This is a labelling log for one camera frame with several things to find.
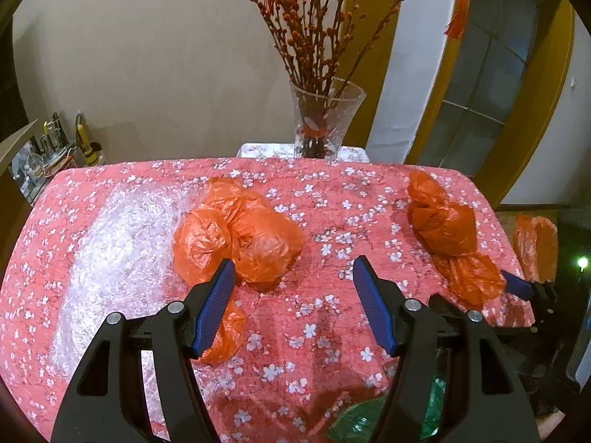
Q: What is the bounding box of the bubble wrap sheet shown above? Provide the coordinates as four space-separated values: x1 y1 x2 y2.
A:
48 185 213 425

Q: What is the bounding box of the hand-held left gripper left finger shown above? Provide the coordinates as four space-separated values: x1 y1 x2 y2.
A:
51 258 237 443

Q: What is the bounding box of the wooden door frame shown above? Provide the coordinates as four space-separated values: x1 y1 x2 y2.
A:
406 0 576 208

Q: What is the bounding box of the pink floral tablecloth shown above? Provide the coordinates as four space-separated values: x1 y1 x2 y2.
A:
0 157 539 443

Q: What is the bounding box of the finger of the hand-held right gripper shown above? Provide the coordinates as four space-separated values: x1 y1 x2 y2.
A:
428 292 468 320
501 270 560 329

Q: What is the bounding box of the small white side table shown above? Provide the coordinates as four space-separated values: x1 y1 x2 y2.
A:
237 142 370 163

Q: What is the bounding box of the yellow black tool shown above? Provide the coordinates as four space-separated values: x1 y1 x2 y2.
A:
74 113 105 167

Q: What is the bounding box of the gold hanging with red tassel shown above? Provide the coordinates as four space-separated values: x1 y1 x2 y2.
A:
444 0 490 40

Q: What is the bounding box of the orange lined trash bin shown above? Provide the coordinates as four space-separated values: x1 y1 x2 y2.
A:
512 213 559 283

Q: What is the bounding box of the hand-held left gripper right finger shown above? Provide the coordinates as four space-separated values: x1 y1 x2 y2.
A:
352 255 542 443

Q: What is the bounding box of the group of bottles and jars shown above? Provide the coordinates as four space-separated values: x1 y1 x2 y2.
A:
9 111 77 195

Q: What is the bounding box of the dark green plastic bag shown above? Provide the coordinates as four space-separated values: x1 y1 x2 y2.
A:
325 376 448 443

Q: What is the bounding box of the glass vase with red branches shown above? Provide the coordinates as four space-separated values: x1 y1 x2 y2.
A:
221 0 439 158

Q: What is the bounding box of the clear glass vase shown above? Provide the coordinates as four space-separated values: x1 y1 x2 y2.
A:
288 76 367 163

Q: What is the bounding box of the orange plastic bag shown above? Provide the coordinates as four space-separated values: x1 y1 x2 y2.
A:
406 170 507 308
198 301 249 366
172 176 305 287

